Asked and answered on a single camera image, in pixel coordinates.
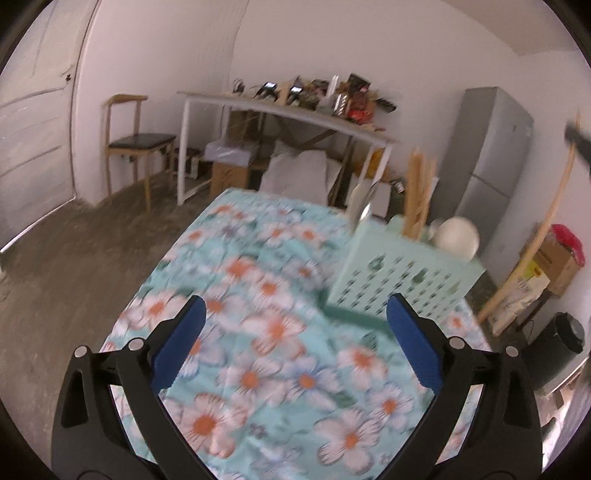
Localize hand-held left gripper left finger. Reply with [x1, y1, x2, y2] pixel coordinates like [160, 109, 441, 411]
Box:
[51, 295, 218, 480]

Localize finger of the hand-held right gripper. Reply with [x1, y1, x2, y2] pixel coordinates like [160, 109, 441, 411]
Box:
[564, 108, 591, 178]

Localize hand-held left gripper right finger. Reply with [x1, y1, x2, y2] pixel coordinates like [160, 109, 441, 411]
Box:
[369, 293, 543, 480]

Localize mint green utensil holder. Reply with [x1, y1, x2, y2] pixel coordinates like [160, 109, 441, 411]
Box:
[325, 215, 485, 333]

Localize long wooden chopstick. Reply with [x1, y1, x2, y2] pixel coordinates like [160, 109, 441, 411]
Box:
[477, 138, 580, 324]

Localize large white ceramic spoon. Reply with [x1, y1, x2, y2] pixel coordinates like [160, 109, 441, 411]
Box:
[436, 217, 481, 259]

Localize bundle of wooden chopsticks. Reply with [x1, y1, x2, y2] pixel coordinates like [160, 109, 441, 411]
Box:
[402, 148, 438, 238]

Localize large metal spoon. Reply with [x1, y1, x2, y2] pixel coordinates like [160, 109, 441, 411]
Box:
[360, 180, 379, 232]

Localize grey refrigerator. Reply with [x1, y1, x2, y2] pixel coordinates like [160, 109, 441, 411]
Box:
[431, 87, 534, 287]

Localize red plastic bag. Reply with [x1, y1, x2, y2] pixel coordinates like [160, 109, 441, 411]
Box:
[549, 224, 585, 266]

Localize floral turquoise blanket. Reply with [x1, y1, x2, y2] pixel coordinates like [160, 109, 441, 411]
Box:
[99, 187, 492, 480]

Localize yellow and white bag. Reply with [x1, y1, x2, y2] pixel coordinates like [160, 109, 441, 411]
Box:
[489, 261, 552, 335]

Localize large open cardboard box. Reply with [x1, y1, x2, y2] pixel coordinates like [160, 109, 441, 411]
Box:
[531, 231, 583, 296]

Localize black bin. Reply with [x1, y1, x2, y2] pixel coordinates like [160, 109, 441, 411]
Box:
[526, 311, 587, 393]

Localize brown cardboard box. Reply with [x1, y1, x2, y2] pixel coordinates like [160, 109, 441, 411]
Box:
[211, 161, 252, 197]

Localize orange bag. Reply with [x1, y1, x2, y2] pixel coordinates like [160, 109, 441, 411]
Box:
[362, 148, 386, 178]

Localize clear plastic storage box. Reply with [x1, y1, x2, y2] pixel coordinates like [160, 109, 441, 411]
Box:
[205, 138, 259, 164]

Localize wooden chair with dark seat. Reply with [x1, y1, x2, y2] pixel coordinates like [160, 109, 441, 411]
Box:
[104, 95, 178, 210]

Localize white stuffed sack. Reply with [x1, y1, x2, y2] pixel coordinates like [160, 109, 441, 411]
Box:
[260, 141, 331, 204]

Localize red snack packet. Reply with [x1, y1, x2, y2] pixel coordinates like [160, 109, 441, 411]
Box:
[346, 74, 372, 123]

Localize white framed table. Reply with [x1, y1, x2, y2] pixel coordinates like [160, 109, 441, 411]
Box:
[177, 90, 400, 206]

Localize white panel door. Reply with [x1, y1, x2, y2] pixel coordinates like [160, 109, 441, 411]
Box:
[0, 0, 100, 254]

